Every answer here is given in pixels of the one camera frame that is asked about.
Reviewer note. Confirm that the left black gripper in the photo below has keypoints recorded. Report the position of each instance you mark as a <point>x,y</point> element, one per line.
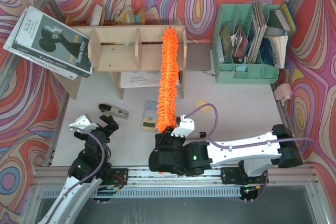
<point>102,130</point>

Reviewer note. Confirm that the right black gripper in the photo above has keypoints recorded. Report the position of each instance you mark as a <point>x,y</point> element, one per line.
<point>165,137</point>

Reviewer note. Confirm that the orange microfiber duster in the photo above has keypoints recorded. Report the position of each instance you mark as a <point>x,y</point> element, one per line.
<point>169,77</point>

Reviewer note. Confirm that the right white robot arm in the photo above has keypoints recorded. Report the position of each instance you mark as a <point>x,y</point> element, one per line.
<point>253,155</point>

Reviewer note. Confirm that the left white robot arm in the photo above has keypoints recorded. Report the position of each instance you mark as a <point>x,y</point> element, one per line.
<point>88,171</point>

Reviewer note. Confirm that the wooden bookshelf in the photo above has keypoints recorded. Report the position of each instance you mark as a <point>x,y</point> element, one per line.
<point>116,49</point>

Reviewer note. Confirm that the grey black stapler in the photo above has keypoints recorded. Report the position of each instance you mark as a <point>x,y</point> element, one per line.
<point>110,110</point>

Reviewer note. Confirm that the clear tube black cap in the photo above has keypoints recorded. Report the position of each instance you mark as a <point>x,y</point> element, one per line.
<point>201,135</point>

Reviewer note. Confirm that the white notebook under shelf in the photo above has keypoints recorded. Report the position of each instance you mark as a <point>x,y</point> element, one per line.
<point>140,79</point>

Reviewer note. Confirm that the white book under Twins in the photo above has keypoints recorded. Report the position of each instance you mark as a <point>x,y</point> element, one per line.
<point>56,69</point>

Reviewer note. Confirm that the brown board behind shelf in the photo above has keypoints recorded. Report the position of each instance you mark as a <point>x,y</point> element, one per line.
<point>198,57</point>

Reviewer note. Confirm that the black Twins story book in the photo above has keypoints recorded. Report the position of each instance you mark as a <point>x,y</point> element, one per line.
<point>49,40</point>

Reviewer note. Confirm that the green desk organizer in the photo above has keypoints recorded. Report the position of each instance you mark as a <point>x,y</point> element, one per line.
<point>236,44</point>

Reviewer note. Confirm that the grey hardcover book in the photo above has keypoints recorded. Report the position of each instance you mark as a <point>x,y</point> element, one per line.
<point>277,24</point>

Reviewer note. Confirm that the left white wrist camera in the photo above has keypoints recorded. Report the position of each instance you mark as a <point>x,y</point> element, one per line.
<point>83,123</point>

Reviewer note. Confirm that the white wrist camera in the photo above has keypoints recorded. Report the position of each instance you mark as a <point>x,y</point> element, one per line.
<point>83,123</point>
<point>185,128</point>

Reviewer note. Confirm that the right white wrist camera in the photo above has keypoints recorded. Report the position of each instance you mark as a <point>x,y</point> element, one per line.
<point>185,128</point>

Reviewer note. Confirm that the pink wall hook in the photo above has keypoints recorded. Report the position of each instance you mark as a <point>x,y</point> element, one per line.
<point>283,93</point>

